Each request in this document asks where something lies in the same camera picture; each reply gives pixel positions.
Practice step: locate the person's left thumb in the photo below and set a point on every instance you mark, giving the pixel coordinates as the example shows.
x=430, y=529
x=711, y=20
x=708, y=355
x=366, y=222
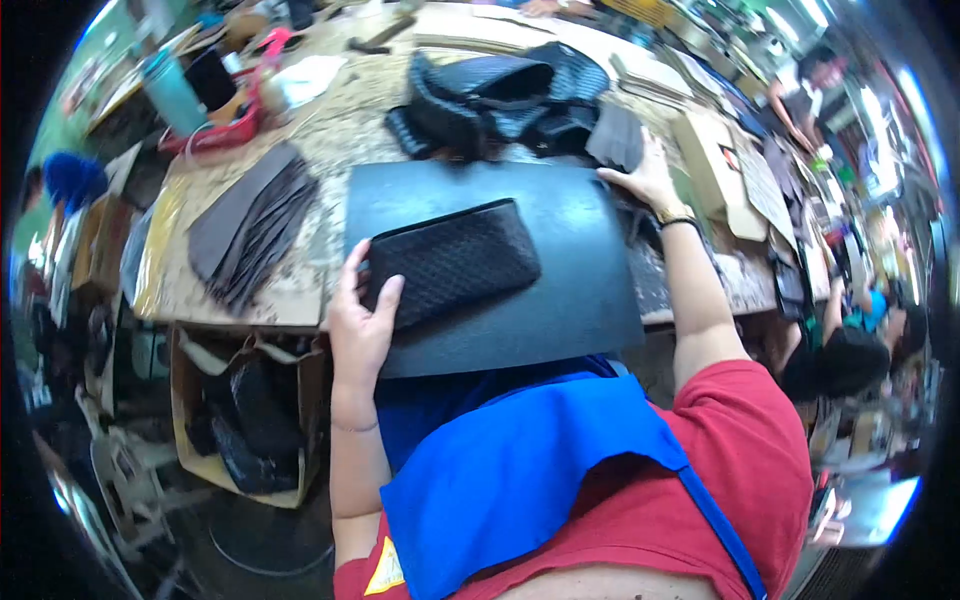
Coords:
x=391, y=300

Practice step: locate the black hand tool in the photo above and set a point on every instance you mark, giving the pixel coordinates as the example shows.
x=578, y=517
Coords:
x=382, y=34

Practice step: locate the stack of cardboard sheets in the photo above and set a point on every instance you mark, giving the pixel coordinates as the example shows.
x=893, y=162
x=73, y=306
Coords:
x=660, y=79

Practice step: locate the person's right fingers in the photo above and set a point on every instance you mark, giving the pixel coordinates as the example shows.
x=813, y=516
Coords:
x=649, y=150

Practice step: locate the white stool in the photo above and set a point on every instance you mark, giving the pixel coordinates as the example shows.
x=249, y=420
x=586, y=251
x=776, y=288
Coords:
x=131, y=487

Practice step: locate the person's body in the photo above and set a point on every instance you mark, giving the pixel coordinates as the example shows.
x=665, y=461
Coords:
x=600, y=480

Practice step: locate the person's left hand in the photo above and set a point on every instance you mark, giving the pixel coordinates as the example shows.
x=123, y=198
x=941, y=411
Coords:
x=356, y=337

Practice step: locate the gold foil sheet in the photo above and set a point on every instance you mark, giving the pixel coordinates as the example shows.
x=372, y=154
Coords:
x=157, y=255

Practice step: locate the open carton of black bags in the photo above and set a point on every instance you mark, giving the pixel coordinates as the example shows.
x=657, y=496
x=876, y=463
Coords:
x=255, y=420

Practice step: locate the red plastic tray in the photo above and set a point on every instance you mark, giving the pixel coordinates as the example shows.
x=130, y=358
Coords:
x=225, y=135

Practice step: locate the person's right hand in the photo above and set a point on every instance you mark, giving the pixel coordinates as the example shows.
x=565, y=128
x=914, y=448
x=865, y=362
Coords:
x=654, y=184

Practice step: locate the teal bottle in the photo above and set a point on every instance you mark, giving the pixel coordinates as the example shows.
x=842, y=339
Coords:
x=174, y=94

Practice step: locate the black woven leather pouch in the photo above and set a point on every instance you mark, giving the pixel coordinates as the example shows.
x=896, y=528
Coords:
x=457, y=259

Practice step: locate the grey leather piece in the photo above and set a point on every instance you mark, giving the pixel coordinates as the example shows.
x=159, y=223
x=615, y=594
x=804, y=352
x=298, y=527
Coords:
x=616, y=139

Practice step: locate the brown cardboard box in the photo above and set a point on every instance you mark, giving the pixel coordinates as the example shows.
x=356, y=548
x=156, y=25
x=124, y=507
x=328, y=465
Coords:
x=709, y=165

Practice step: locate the white cloth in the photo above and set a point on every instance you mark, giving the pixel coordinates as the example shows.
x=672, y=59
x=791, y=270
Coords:
x=311, y=79

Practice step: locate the black wrist band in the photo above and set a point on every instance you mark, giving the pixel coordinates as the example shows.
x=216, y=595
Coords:
x=679, y=220

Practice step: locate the pile of dark leather strips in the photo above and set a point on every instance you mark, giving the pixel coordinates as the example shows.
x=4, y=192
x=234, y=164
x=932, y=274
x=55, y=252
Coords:
x=251, y=225

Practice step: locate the person's left index finger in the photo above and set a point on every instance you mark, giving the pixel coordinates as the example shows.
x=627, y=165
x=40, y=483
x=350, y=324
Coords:
x=352, y=266

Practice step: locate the black cup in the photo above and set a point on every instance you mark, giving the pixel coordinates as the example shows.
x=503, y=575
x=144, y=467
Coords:
x=210, y=79

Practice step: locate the black work mat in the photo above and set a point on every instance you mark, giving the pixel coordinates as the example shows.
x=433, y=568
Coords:
x=555, y=300

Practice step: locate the pile of black woven bags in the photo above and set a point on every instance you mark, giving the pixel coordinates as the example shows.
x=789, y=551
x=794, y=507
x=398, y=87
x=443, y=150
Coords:
x=487, y=97

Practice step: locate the person's right thumb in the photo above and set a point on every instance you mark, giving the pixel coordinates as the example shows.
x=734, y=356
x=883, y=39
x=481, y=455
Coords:
x=616, y=179

